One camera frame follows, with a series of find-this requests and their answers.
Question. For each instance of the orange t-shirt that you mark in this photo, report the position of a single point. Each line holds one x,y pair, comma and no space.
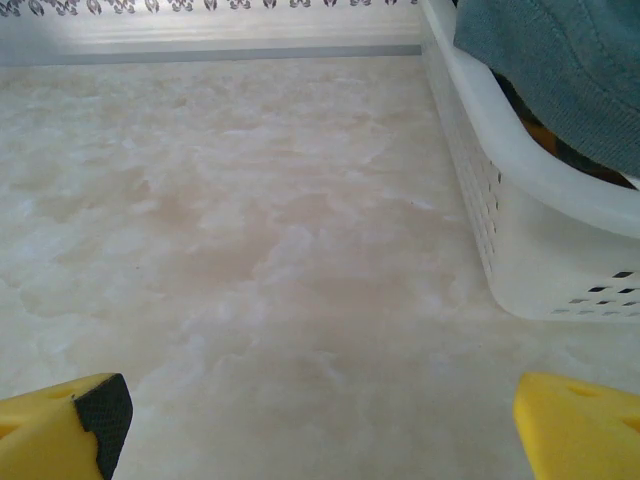
542,137

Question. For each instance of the white plastic perforated basket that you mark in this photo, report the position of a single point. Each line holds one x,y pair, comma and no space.
525,225

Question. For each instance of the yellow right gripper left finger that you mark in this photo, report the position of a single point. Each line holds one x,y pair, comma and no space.
45,435

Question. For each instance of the grey-blue t-shirt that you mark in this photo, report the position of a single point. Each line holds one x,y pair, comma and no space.
550,40

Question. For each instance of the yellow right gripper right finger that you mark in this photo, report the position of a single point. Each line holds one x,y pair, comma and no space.
580,435

